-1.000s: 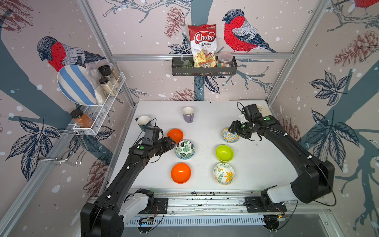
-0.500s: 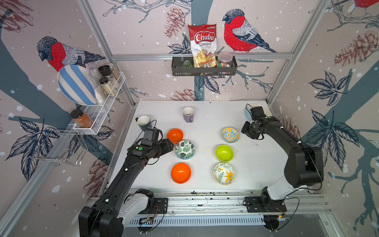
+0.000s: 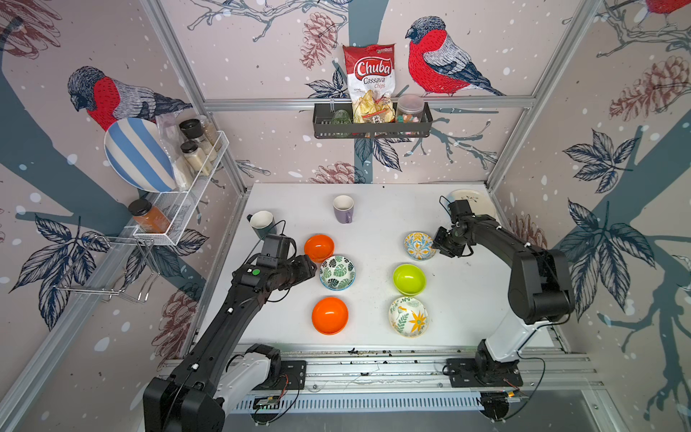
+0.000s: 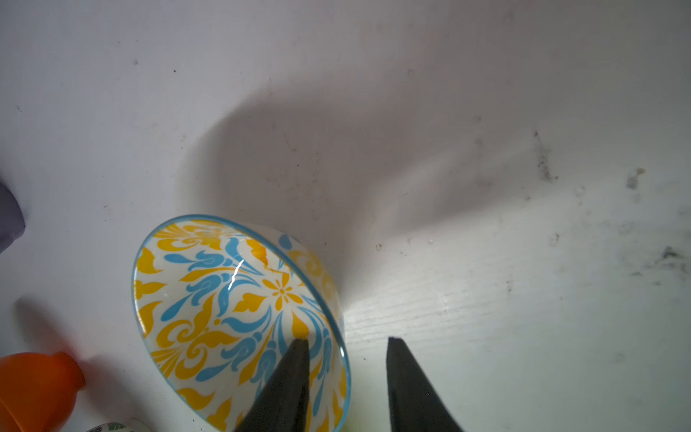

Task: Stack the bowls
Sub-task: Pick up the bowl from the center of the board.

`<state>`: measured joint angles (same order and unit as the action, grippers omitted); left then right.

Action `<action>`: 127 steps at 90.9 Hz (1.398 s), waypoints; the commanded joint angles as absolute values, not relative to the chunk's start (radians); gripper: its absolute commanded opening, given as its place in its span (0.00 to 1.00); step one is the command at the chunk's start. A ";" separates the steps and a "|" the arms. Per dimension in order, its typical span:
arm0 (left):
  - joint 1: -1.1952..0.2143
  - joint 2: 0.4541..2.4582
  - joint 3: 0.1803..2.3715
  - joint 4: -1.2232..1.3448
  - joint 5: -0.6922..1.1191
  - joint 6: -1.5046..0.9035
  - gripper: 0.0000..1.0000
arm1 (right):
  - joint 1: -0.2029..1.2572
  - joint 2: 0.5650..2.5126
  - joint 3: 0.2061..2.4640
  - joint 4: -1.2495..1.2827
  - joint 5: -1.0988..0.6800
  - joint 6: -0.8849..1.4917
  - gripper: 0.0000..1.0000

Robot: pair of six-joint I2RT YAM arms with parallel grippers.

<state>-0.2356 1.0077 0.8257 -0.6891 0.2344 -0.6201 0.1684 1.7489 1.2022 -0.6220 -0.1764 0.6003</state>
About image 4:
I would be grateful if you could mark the small green leaf bowl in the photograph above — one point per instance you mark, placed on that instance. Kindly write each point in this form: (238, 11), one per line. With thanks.
(131, 425)

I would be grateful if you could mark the orange plastic bowl rear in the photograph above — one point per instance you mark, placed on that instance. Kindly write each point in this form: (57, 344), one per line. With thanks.
(38, 392)

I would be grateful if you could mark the purple ceramic mug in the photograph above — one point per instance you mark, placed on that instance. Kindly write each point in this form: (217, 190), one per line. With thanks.
(12, 222)

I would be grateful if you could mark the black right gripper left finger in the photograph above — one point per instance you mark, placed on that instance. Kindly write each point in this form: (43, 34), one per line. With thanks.
(283, 404)

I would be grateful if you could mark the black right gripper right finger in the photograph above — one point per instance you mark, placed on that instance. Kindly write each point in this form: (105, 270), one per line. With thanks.
(413, 402)

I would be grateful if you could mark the blue yellow patterned bowl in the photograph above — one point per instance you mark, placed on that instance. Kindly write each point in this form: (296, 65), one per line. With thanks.
(219, 303)

